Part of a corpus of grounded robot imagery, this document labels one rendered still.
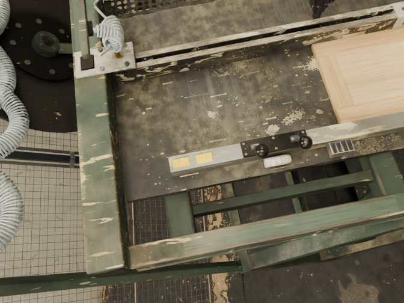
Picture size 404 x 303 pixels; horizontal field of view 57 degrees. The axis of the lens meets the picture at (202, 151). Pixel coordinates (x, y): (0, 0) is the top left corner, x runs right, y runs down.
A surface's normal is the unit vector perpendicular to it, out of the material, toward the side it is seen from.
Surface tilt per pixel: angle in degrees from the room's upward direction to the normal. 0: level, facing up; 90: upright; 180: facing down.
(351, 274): 0
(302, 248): 0
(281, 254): 0
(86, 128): 51
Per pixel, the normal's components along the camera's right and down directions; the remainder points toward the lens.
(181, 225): -0.06, -0.38
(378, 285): -0.80, -0.09
